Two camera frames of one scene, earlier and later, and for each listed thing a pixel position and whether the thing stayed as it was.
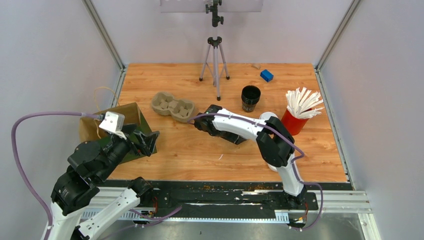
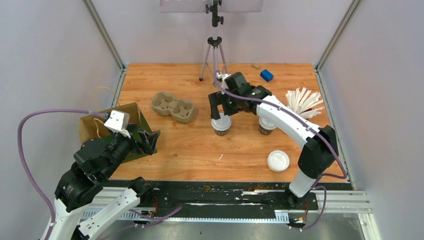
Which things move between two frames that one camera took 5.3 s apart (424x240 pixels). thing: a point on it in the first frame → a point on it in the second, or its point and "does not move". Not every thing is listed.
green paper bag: x=89 y=130 does not move
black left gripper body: x=135 y=145 does not move
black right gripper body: x=230 y=136 → x=231 y=105
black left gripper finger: x=148 y=144 does not move
